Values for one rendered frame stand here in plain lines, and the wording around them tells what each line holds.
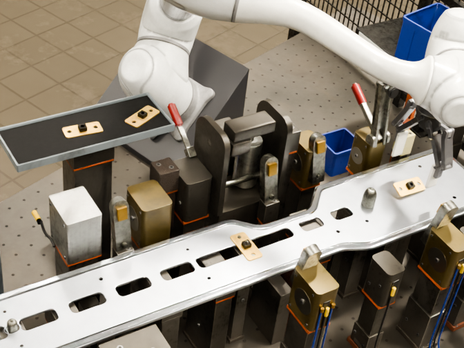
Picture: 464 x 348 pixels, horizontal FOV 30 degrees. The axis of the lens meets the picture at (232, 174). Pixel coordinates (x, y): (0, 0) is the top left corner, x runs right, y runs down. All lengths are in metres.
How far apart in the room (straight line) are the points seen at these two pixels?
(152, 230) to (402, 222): 0.59
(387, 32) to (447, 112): 1.02
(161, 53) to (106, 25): 2.25
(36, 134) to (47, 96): 2.16
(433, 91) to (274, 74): 1.35
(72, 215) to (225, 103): 0.85
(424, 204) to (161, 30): 0.85
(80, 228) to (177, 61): 0.77
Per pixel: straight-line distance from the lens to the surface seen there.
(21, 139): 1.91
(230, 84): 2.53
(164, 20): 2.38
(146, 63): 2.35
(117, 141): 1.90
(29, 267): 2.27
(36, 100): 4.05
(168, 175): 1.92
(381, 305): 2.01
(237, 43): 4.55
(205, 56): 2.61
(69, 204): 1.82
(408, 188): 2.14
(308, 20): 1.84
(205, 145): 1.97
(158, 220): 1.89
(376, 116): 2.15
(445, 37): 1.87
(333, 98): 2.96
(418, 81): 1.76
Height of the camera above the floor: 2.32
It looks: 39 degrees down
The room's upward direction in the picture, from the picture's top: 7 degrees clockwise
